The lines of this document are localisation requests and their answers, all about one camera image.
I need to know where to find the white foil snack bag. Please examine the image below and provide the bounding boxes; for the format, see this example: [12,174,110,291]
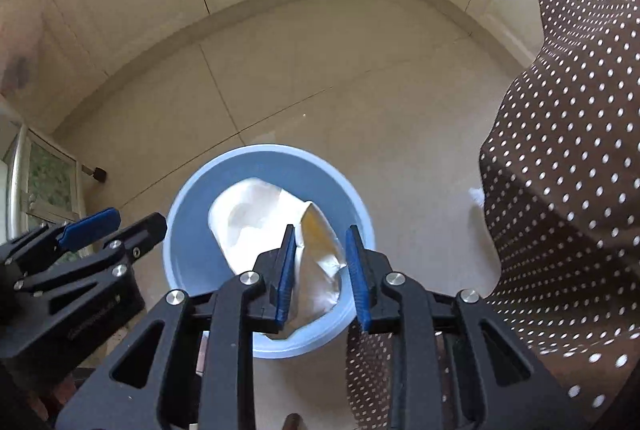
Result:
[207,178,349,342]

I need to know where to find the brown polka dot tablecloth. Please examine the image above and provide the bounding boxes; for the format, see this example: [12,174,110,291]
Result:
[345,0,640,430]

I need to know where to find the light blue plastic bin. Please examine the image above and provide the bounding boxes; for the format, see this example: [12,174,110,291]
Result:
[162,145,376,360]

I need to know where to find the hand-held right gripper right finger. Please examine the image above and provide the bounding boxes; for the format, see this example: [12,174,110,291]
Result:
[345,225,592,430]

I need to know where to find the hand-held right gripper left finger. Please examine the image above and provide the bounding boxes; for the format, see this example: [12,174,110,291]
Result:
[55,224,297,430]

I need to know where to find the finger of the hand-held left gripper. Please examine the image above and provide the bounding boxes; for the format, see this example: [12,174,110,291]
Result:
[14,212,168,311]
[0,208,122,273]

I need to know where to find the metal framed glass door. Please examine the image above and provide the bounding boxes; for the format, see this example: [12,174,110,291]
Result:
[0,119,82,238]

